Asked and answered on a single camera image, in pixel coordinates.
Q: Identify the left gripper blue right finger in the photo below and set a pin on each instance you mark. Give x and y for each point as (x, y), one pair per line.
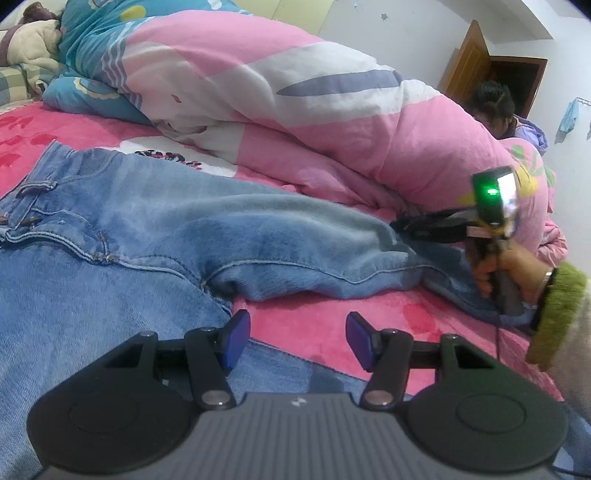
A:
(364, 340)

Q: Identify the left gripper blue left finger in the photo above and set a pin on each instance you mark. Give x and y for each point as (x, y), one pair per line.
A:
(232, 340)

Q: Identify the blue denim jeans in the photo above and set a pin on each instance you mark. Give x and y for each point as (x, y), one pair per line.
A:
(117, 273)

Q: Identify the green cuffed sleeve forearm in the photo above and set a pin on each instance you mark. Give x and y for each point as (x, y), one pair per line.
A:
(561, 343)

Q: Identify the operator right hand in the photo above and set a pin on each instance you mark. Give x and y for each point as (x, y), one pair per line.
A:
(528, 272)

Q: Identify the seated person dark hair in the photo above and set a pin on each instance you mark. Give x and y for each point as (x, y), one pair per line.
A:
(492, 104)

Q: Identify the brown wooden door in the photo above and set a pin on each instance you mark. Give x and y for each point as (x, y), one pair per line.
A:
(473, 64)

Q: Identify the pink and blue quilt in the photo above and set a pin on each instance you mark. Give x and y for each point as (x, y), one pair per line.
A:
(271, 98)

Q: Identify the light green wardrobe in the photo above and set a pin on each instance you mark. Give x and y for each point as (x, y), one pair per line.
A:
(290, 11)

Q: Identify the pink floral bed blanket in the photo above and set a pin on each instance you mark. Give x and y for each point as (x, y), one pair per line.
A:
(306, 325)

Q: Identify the plaid checked pillow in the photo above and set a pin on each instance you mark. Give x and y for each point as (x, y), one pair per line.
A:
(22, 82)

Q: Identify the beige brown fleece garment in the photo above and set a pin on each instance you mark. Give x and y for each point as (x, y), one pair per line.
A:
(33, 41)

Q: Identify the blue cloth on wall hook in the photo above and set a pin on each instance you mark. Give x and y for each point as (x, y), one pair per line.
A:
(570, 117)

